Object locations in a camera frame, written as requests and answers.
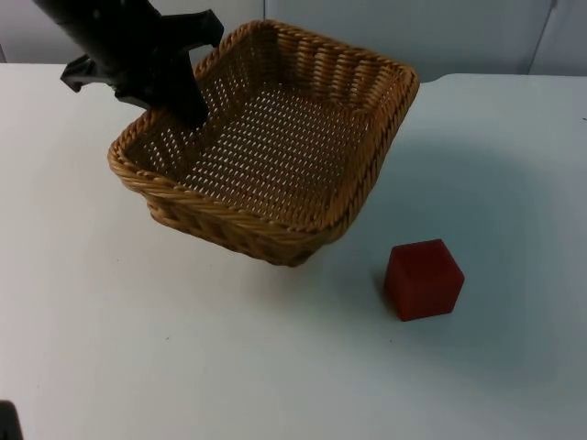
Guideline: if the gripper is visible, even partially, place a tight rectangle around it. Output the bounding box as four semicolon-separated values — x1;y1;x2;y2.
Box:
60;9;226;129

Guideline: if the pale brown wicker basket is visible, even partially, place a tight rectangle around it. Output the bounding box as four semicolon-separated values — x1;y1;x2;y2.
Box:
107;19;421;268

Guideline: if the red cube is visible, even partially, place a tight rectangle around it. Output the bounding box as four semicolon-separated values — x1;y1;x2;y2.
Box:
383;237;466;323

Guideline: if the black rounded object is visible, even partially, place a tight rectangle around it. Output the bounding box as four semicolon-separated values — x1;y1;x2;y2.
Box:
0;400;23;440

